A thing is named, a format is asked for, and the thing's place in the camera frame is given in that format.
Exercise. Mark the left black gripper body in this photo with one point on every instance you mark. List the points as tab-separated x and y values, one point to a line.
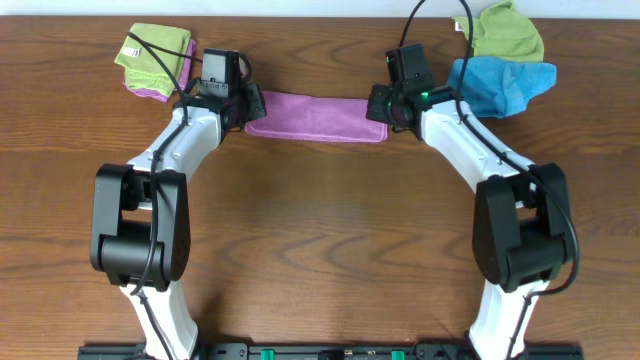
255	102

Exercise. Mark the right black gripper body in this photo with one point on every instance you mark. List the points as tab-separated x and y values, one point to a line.
381	104

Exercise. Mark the pink microfiber cloth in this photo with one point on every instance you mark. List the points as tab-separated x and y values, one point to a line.
317	119

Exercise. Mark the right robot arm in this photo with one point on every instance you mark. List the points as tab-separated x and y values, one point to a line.
522	232

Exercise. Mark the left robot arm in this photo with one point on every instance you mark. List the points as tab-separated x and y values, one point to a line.
140	233

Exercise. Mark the folded pink cloth under green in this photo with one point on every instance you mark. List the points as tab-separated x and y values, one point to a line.
147	89

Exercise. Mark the crumpled blue cloth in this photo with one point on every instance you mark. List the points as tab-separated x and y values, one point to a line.
498	88

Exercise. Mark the crumpled green cloth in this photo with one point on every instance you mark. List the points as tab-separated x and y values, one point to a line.
503	32

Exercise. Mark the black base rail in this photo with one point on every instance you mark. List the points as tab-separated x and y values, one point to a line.
242	351

